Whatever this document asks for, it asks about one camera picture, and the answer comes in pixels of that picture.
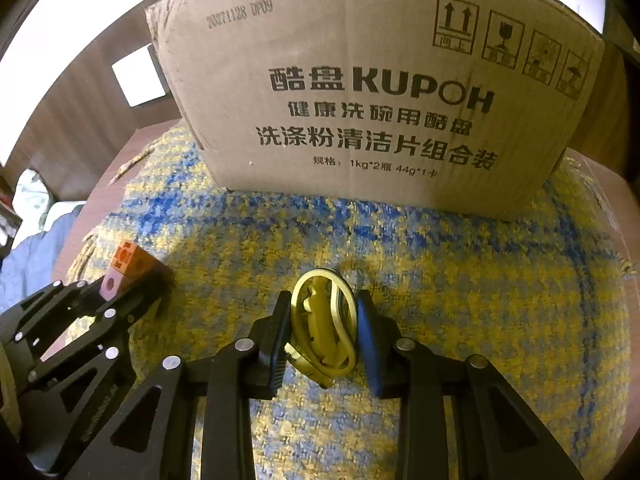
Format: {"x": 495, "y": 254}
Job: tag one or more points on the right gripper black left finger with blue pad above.
{"x": 151, "y": 435}

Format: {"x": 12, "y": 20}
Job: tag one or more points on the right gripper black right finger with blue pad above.
{"x": 458, "y": 419}

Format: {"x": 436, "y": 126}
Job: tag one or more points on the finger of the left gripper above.
{"x": 45, "y": 315}
{"x": 89, "y": 365}

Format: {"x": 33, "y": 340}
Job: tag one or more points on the orange pink toy block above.
{"x": 129, "y": 263}

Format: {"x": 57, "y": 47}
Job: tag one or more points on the yellow blue woven rug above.
{"x": 541, "y": 296}

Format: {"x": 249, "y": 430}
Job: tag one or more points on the brown cardboard box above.
{"x": 458, "y": 105}

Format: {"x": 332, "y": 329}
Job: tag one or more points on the dark wooden wall panel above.
{"x": 84, "y": 120}

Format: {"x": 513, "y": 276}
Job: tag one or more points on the white wall socket plate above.
{"x": 140, "y": 76}

